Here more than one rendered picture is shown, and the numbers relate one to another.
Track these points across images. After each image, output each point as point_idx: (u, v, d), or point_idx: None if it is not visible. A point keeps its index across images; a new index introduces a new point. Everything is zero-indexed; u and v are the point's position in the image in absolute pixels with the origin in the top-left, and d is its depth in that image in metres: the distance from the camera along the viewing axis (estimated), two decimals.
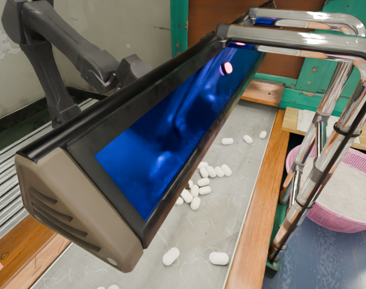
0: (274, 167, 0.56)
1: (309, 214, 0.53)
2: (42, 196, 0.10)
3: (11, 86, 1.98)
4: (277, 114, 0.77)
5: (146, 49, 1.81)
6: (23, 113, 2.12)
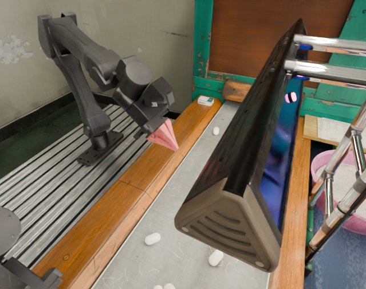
0: (300, 174, 0.60)
1: None
2: (225, 218, 0.14)
3: (23, 90, 2.01)
4: None
5: (157, 54, 1.85)
6: (35, 116, 2.16)
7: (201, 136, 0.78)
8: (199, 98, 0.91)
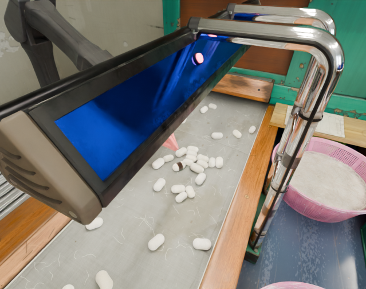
0: (260, 159, 0.58)
1: (292, 204, 0.55)
2: (10, 154, 0.12)
3: (9, 85, 1.99)
4: (267, 110, 0.79)
5: None
6: None
7: None
8: None
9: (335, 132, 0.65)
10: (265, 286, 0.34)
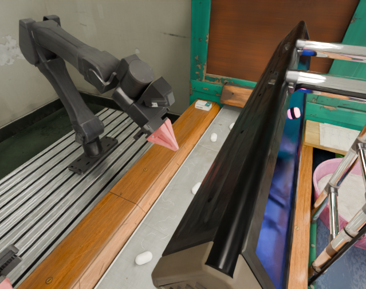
0: (302, 184, 0.57)
1: None
2: None
3: (19, 92, 1.98)
4: None
5: (155, 55, 1.81)
6: (31, 118, 2.13)
7: (199, 143, 0.75)
8: (196, 102, 0.88)
9: None
10: None
